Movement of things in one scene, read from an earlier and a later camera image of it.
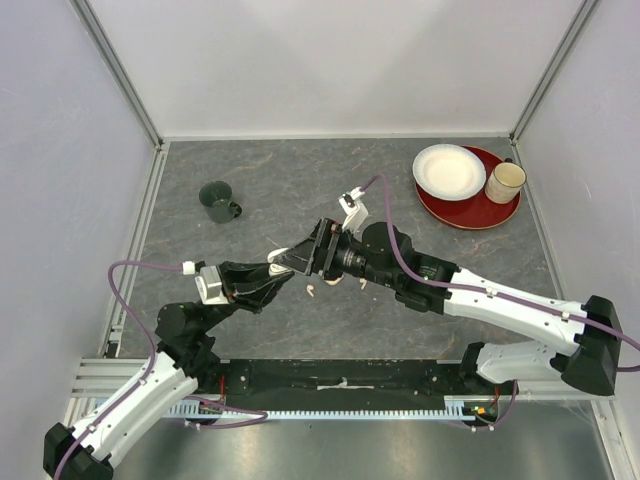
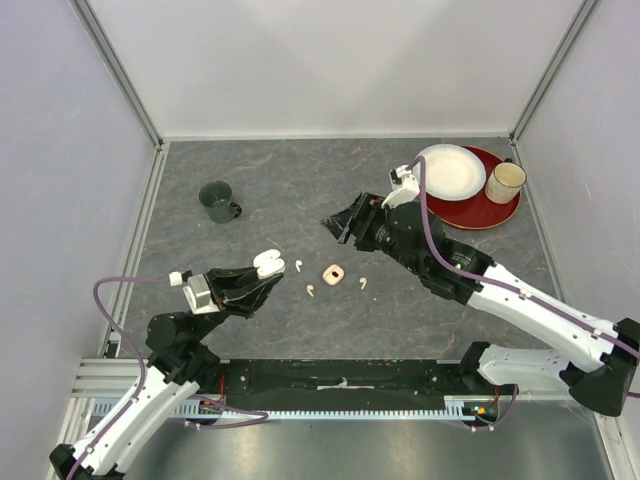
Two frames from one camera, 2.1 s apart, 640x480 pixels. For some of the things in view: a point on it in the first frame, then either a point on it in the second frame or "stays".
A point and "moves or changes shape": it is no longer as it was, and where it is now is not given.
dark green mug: [216, 197] stays
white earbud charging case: [275, 269] moves or changes shape
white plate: [449, 172] stays
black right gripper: [308, 257] -> [368, 211]
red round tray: [474, 213] stays
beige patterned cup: [505, 181] stays
